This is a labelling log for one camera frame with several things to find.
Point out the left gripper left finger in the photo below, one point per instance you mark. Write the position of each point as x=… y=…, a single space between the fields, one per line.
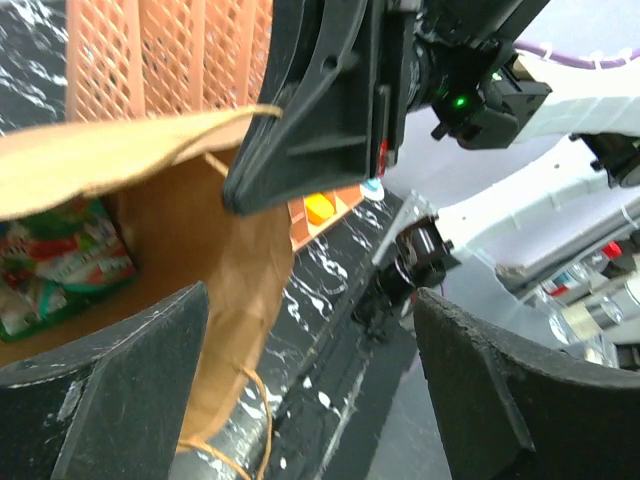
x=109 y=405

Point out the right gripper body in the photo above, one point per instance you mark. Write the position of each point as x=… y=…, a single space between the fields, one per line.
x=431 y=54

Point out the brown paper bag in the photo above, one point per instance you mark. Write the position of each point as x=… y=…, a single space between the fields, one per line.
x=161 y=181

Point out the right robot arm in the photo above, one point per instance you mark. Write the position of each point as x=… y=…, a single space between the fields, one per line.
x=594 y=110

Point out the Fox's mint candy bag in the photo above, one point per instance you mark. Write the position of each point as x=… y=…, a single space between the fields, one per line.
x=57 y=263

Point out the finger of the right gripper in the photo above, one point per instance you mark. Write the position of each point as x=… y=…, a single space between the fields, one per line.
x=321 y=71

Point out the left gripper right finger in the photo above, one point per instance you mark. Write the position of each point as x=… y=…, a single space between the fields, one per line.
x=509 y=408

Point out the yellow sticky note pad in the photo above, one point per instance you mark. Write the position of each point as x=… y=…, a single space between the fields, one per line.
x=319 y=208

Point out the pink plastic desk organizer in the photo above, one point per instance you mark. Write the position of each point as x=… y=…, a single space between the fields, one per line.
x=127 y=59

